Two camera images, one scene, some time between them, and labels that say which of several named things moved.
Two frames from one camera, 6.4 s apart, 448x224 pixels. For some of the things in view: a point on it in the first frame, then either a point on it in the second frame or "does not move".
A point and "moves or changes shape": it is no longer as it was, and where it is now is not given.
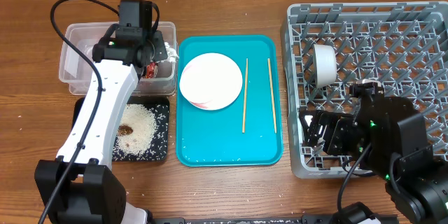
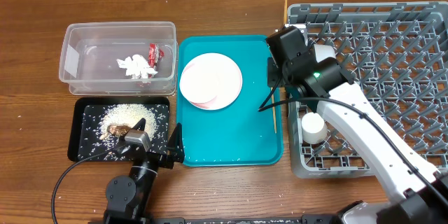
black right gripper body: [329, 134] -> [273, 71]
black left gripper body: [157, 41] -> [164, 161]
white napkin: [171, 53] moves or changes shape
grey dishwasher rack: [327, 47] does not move
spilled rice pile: [143, 122] does not move
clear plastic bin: [75, 68] does not move
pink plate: [211, 81] does not move
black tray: [143, 131] does not move
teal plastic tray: [248, 133] does not move
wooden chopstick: [272, 95] does not move
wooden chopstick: [245, 98] -> [285, 8]
